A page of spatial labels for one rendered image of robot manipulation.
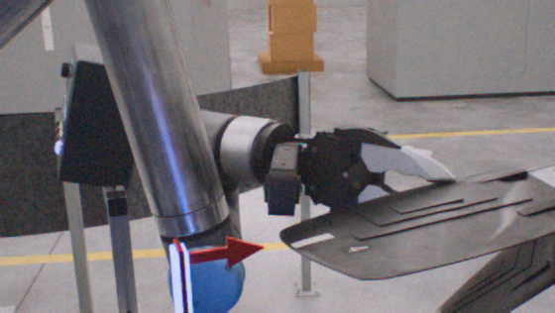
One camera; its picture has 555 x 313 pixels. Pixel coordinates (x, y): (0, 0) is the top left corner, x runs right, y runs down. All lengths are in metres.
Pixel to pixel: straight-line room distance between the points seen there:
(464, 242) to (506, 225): 0.05
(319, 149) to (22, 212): 1.71
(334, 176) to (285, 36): 7.94
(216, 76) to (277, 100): 2.25
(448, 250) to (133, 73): 0.32
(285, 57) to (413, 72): 2.38
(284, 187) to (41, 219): 1.74
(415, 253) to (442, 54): 6.34
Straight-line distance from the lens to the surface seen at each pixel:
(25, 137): 2.21
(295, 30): 8.57
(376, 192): 0.64
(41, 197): 2.26
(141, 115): 0.62
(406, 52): 6.68
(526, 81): 7.16
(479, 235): 0.51
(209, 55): 4.75
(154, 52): 0.61
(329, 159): 0.66
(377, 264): 0.45
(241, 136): 0.71
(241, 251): 0.49
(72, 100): 1.02
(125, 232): 1.02
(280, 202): 0.60
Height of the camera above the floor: 1.38
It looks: 16 degrees down
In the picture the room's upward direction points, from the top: 2 degrees counter-clockwise
